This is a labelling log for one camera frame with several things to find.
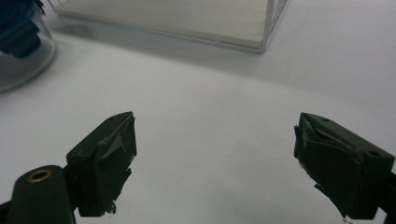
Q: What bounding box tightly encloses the dark blue object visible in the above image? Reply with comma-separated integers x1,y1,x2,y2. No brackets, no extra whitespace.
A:
0,0,46,59

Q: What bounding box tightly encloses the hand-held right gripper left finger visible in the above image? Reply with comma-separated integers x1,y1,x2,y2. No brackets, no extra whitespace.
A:
65,111,138,217

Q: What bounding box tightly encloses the clear glass bowl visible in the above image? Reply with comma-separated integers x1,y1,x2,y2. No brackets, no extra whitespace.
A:
0,0,58,93

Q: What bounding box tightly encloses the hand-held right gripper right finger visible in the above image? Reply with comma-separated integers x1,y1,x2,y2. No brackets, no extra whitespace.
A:
293,112,396,220

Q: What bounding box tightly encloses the clear acrylic box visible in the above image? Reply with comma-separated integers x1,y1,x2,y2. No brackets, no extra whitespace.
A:
47,0,290,53

